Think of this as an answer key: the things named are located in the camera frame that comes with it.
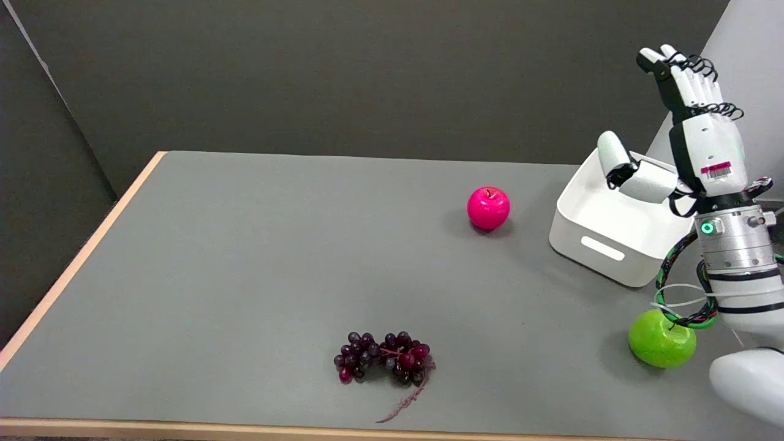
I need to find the purple grape bunch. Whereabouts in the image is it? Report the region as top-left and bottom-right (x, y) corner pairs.
(334, 331), (437, 424)

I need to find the white plastic bin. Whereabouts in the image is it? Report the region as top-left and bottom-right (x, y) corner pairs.
(549, 146), (696, 288)

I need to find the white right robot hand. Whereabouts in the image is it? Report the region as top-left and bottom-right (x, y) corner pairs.
(597, 44), (774, 217)

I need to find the black green cable loop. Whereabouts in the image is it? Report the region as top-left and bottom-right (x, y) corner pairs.
(650, 230), (784, 330)

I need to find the green apple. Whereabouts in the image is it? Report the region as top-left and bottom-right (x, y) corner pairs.
(628, 309), (697, 369)

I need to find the red apple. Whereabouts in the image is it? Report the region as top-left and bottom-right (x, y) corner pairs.
(467, 187), (511, 232)

